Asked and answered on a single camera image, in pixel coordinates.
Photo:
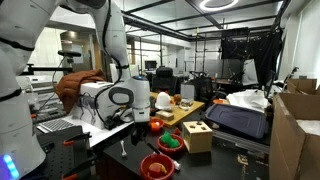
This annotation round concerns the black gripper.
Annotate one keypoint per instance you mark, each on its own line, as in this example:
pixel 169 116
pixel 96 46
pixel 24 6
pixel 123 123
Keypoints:
pixel 140 128

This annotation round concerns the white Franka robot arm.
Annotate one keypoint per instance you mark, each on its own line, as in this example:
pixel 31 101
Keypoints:
pixel 20 33

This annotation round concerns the red plastic bowl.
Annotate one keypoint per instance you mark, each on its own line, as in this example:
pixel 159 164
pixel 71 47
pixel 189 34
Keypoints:
pixel 161 131
pixel 146 166
pixel 170 149

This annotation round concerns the green toy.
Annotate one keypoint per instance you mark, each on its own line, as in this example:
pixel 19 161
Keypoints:
pixel 169 140

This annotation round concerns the black electronic device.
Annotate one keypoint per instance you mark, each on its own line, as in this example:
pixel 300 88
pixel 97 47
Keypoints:
pixel 113 124

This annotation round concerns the red block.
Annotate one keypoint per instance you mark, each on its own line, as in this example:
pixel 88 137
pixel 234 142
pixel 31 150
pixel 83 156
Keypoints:
pixel 155 168

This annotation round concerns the tan cardboard box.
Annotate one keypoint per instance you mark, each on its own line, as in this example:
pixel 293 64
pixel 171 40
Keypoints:
pixel 165 115

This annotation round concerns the yellow curved toy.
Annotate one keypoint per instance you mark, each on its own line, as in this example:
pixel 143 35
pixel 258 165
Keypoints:
pixel 164 168

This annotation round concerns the small red cube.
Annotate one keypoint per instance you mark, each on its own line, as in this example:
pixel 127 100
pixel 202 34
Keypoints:
pixel 177 131

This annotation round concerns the white side table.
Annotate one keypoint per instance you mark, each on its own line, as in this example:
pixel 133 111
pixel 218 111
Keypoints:
pixel 96 133

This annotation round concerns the blue white packet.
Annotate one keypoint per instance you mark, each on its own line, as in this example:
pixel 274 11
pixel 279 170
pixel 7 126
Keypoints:
pixel 176 165

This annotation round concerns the white plush toy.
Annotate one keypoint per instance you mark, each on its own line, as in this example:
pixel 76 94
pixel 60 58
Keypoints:
pixel 164 101

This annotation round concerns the wooden shape sorter box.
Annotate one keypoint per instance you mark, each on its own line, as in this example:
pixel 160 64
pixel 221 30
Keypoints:
pixel 196 138

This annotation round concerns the clear plastic bag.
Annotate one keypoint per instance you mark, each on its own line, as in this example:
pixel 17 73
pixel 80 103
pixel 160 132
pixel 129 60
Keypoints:
pixel 185 104

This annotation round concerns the black orange bar clamp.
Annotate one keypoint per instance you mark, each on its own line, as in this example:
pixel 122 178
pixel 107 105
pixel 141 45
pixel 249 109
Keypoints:
pixel 80 166
pixel 76 138

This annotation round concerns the black office chair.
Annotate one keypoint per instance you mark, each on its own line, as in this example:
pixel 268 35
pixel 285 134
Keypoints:
pixel 165 80

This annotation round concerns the wooden table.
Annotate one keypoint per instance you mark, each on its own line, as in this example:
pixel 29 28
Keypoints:
pixel 197 106

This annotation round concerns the white robot dog box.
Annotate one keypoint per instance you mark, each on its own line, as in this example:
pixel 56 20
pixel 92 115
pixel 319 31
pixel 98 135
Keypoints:
pixel 87 90

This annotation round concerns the distant dark monitor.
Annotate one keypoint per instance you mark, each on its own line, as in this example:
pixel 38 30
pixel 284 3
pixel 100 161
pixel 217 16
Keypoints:
pixel 150 65

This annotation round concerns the brown jacket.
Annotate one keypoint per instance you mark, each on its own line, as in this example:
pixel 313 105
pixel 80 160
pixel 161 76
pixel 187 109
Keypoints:
pixel 76 86

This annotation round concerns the black mesh chair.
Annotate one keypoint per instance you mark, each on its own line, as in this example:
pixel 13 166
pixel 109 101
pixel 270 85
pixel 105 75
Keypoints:
pixel 203 86

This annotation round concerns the black pegboard stand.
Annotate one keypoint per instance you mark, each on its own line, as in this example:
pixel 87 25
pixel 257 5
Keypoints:
pixel 56 156

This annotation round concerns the silver laptop keyboard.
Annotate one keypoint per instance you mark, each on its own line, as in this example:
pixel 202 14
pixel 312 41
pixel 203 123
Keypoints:
pixel 55 125

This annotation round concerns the dark blue bin lid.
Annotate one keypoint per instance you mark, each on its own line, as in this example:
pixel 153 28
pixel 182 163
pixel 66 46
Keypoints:
pixel 236 120

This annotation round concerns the black ceiling truss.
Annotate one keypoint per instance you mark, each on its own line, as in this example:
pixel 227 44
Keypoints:
pixel 150 27

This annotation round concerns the white paper pile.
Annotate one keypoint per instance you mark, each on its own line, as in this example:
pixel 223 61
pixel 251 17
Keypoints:
pixel 248 100

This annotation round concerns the black backdrop curtain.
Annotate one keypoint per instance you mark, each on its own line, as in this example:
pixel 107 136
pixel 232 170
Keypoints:
pixel 253 50

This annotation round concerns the large cardboard box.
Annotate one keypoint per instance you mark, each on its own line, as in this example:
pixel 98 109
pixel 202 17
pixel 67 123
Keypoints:
pixel 290 143

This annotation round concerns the small open cardboard box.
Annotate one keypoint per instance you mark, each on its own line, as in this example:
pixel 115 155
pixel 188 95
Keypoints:
pixel 301 86

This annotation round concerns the white packing cloth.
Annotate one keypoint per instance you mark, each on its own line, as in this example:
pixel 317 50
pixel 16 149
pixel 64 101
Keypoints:
pixel 310 126

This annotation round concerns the black camera boom stand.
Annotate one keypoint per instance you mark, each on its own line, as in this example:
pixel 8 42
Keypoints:
pixel 68 54

